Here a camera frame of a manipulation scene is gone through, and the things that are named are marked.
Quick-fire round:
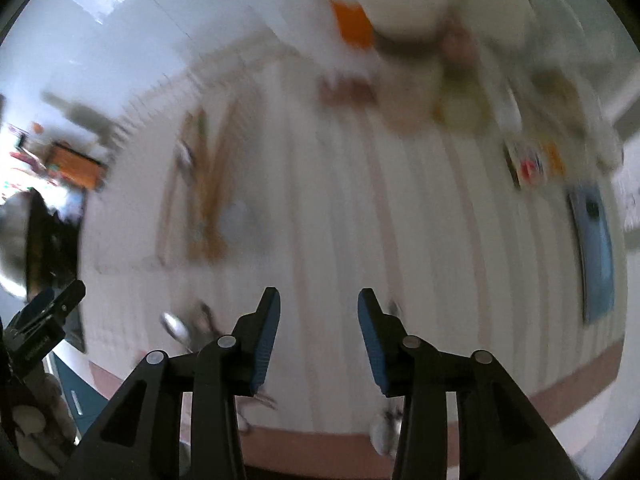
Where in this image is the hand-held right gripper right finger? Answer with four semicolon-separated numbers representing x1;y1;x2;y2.
357;287;583;480

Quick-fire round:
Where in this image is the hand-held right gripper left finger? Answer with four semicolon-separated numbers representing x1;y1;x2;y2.
62;286;282;480

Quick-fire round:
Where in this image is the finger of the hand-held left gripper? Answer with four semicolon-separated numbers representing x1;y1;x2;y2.
7;279;87;333

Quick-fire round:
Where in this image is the metal spoon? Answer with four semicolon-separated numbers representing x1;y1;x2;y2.
172;140;196;171
160;312;277;408

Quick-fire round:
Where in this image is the row of wooden chopsticks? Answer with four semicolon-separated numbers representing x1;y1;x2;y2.
157;97;241;263

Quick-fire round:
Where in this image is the clear plastic container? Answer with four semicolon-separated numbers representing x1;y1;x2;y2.
95;90;281;273

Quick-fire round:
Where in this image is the blue kitchen cabinet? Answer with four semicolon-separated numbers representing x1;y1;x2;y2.
50;350;108;436

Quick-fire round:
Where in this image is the striped tablecloth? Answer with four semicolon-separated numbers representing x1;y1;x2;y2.
80;55;628;468

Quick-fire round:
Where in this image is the small card box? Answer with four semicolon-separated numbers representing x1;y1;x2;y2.
505;137;566;190

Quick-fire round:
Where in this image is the blue smartphone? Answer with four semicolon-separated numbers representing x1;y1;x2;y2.
567;182;616;326

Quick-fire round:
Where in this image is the reddish brown packet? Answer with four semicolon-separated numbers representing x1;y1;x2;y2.
319;79;377;107

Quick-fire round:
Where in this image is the clear plastic bag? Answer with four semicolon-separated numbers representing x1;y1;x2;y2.
500;0;626;171

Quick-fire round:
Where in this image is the orange block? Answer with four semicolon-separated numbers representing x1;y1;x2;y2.
330;0;377;52

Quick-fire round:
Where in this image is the jar with white lid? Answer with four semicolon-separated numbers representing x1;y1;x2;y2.
357;0;451;128

